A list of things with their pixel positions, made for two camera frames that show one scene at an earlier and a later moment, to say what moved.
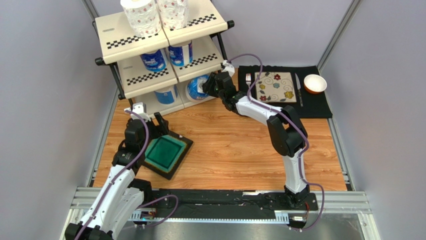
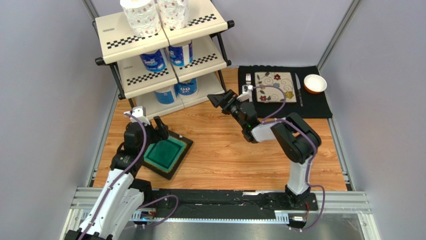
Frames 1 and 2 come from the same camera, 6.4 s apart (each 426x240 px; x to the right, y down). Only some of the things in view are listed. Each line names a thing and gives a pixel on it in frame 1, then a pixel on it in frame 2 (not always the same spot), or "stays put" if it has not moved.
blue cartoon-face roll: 195,90 -> 186,90
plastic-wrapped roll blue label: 167,96 stays put
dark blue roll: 181,55 stays put
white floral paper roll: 174,14 stays put
